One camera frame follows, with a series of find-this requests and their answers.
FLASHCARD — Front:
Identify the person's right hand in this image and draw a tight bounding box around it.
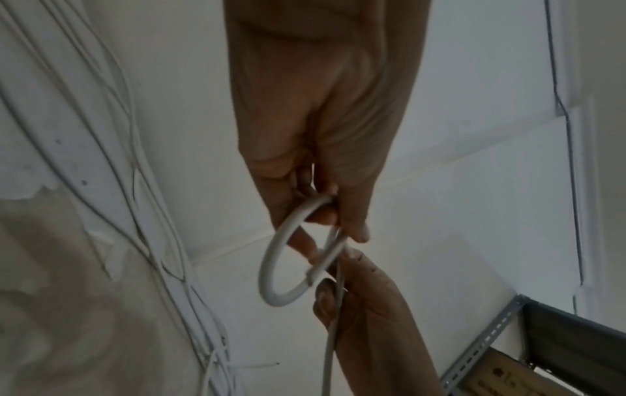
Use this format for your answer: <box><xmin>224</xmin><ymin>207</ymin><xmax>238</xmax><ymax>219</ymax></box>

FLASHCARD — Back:
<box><xmin>312</xmin><ymin>247</ymin><xmax>449</xmax><ymax>396</ymax></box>

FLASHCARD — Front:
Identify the person's left hand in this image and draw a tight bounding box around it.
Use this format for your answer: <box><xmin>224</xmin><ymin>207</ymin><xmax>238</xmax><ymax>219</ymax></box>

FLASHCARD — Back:
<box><xmin>223</xmin><ymin>0</ymin><xmax>434</xmax><ymax>266</ymax></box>

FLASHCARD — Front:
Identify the brown cardboard box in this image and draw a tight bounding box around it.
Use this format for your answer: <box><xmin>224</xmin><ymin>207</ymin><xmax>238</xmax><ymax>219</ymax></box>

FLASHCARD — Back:
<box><xmin>461</xmin><ymin>346</ymin><xmax>581</xmax><ymax>396</ymax></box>

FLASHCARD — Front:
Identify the grey metal shelf rack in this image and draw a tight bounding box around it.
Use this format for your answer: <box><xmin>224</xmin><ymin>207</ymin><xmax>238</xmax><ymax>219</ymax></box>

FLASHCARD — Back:
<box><xmin>439</xmin><ymin>294</ymin><xmax>626</xmax><ymax>396</ymax></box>

